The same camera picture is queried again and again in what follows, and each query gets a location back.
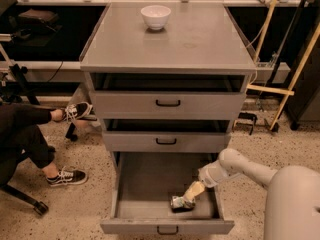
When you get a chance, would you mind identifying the black office chair base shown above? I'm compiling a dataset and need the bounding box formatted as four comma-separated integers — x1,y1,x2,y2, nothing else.
0,184,49,216

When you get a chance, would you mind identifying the grey drawer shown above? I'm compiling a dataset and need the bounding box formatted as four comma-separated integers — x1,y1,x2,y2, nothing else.
90,73,245,120
103,119,231,153
101,152,234,235

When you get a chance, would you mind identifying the black sneaker raised foot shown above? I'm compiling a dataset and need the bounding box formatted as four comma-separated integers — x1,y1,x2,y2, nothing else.
63,102,92,121

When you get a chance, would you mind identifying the grey top drawer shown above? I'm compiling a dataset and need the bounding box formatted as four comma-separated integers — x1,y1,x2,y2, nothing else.
90,73,245,120

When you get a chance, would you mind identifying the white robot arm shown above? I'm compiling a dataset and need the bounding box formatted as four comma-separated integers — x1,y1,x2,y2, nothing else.
182,148,320,240

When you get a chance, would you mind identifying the seated person in black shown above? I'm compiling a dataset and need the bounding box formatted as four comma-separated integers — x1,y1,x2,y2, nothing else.
0,104,64,185

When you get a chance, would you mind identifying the dark bag on shelf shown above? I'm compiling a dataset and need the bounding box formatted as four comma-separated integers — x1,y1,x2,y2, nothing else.
18,9,59,34

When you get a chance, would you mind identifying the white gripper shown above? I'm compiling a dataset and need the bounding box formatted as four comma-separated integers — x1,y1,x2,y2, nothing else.
183,160,229,202

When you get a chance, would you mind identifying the wooden easel frame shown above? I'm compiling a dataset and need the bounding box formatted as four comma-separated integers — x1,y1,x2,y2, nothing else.
247,0,320,131

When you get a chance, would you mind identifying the grey drawer cabinet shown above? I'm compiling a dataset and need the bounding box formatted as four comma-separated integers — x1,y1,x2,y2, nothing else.
79,1,257,172

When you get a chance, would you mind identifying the white ceramic bowl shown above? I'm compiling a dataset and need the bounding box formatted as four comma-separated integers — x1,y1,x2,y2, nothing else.
141,5,171,30

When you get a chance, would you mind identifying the grey bottom drawer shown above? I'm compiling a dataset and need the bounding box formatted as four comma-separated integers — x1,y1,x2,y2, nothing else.
101,152,234,235

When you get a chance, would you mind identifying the grey middle drawer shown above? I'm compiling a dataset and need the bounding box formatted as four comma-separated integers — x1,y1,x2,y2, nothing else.
103,119,231,153

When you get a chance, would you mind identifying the black tripod stand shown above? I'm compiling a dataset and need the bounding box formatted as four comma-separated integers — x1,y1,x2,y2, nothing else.
0,33,41,106

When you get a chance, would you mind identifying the black sneaker on floor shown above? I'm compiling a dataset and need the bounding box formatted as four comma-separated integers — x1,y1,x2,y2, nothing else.
47,168,87,187

